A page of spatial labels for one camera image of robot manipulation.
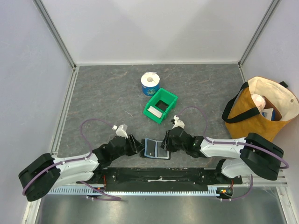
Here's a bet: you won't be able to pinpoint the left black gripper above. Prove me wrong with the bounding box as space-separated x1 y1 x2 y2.
112 133 146 161

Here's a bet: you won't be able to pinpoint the black leather card holder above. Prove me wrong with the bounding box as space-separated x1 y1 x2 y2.
139 138 171 160

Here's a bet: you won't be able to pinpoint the green plastic bin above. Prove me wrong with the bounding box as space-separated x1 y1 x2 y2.
143 88 178 124

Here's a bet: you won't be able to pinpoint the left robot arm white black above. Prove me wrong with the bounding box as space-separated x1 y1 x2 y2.
18 134 144 202

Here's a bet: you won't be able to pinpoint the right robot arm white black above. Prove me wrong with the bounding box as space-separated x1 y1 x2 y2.
161 127 284 184

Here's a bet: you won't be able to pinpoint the stack of white cards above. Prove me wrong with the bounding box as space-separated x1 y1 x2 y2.
147 106 163 118

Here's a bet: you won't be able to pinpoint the black card in bin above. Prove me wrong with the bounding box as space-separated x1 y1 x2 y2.
155 100 169 111

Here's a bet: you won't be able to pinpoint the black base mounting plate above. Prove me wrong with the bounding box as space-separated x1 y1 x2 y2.
87 168 242 185

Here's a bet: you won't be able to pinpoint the toilet paper roll blue wrapper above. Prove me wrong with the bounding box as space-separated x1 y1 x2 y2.
141 72 160 96

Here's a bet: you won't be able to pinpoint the mustard canvas tote bag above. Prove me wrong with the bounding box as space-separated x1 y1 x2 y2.
222 77 299 141

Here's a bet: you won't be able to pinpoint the items inside tote bag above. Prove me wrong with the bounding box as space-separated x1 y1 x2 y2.
251 94 282 121

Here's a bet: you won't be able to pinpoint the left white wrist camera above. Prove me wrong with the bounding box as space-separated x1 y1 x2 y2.
112 124 128 139

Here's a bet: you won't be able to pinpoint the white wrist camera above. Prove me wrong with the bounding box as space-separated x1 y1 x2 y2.
112 124 128 139
171 115 185 129

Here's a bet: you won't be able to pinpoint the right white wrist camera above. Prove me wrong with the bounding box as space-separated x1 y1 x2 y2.
171 115 185 129

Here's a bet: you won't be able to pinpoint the left aluminium frame post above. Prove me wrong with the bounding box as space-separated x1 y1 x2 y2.
33 0 77 70

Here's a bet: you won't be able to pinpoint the aluminium frame post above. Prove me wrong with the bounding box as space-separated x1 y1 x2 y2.
33 0 77 70
238 0 281 69

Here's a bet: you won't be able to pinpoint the right aluminium frame post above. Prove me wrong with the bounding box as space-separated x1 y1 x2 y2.
238 0 281 69

